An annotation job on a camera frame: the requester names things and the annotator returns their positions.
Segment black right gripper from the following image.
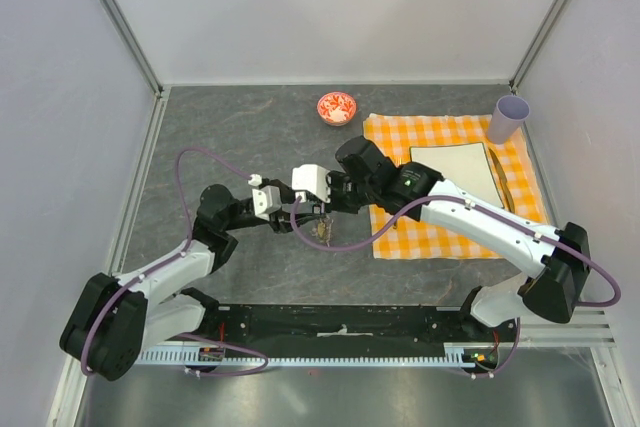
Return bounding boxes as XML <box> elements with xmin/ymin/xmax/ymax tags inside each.
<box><xmin>313</xmin><ymin>170</ymin><xmax>378</xmax><ymax>215</ymax></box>

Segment large keyring with keys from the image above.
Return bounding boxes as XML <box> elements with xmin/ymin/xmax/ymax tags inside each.
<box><xmin>311</xmin><ymin>215</ymin><xmax>333</xmax><ymax>247</ymax></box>

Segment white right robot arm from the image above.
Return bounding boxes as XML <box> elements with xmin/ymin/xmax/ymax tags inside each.
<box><xmin>320</xmin><ymin>136</ymin><xmax>591</xmax><ymax>341</ymax></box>

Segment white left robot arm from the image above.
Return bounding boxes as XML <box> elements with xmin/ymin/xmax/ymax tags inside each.
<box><xmin>60</xmin><ymin>179</ymin><xmax>308</xmax><ymax>381</ymax></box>

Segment red patterned bowl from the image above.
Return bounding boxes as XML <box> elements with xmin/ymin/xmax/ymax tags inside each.
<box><xmin>316</xmin><ymin>92</ymin><xmax>357</xmax><ymax>126</ymax></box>

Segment white square plate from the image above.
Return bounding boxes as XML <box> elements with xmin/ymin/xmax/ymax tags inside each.
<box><xmin>410</xmin><ymin>142</ymin><xmax>504</xmax><ymax>208</ymax></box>

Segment gold knife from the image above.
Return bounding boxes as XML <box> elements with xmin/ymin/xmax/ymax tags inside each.
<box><xmin>489</xmin><ymin>149</ymin><xmax>516</xmax><ymax>213</ymax></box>

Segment orange checkered cloth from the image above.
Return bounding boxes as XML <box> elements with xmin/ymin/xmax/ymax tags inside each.
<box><xmin>363</xmin><ymin>114</ymin><xmax>550</xmax><ymax>260</ymax></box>

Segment lilac plastic cup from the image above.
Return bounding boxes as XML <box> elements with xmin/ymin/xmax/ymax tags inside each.
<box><xmin>486</xmin><ymin>95</ymin><xmax>530</xmax><ymax>144</ymax></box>

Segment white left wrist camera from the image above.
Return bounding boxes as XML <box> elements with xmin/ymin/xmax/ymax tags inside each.
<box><xmin>248</xmin><ymin>174</ymin><xmax>282</xmax><ymax>221</ymax></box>

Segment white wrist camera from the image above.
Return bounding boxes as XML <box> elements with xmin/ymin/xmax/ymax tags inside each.
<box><xmin>291</xmin><ymin>164</ymin><xmax>331</xmax><ymax>203</ymax></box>
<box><xmin>248</xmin><ymin>174</ymin><xmax>282</xmax><ymax>221</ymax></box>

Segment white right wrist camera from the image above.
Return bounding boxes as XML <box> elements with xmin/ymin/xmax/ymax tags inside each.
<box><xmin>291</xmin><ymin>164</ymin><xmax>331</xmax><ymax>203</ymax></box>

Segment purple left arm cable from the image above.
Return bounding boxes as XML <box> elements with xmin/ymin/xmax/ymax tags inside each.
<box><xmin>79</xmin><ymin>147</ymin><xmax>271</xmax><ymax>378</ymax></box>

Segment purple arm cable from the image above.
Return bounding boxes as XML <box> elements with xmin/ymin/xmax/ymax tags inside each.
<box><xmin>79</xmin><ymin>147</ymin><xmax>271</xmax><ymax>378</ymax></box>
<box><xmin>289</xmin><ymin>195</ymin><xmax>623</xmax><ymax>381</ymax></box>

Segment white cable duct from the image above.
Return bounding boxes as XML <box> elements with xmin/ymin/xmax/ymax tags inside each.
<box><xmin>135</xmin><ymin>341</ymin><xmax>498</xmax><ymax>368</ymax></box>

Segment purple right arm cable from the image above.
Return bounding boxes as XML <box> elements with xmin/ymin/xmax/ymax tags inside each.
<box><xmin>289</xmin><ymin>195</ymin><xmax>623</xmax><ymax>381</ymax></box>

